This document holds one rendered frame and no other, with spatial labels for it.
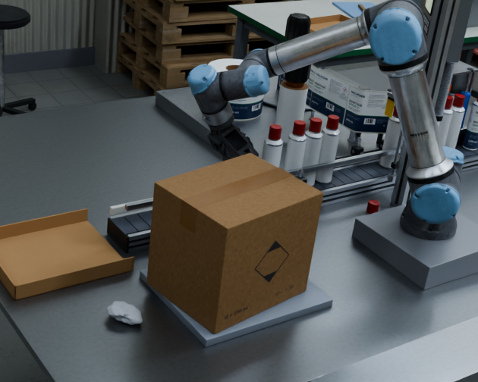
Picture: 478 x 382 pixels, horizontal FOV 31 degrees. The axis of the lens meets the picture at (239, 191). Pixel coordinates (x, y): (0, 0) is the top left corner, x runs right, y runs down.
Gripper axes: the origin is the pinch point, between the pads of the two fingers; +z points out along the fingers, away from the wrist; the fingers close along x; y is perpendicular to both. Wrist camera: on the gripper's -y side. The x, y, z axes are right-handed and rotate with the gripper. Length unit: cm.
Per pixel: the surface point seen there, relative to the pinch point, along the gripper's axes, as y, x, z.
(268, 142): -0.1, -9.2, -4.4
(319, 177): -0.6, -19.7, 18.2
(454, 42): -17, -64, -8
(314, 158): -1.9, -19.7, 9.2
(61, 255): 0, 53, -16
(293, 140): -0.3, -16.1, 0.2
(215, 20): 245, -110, 114
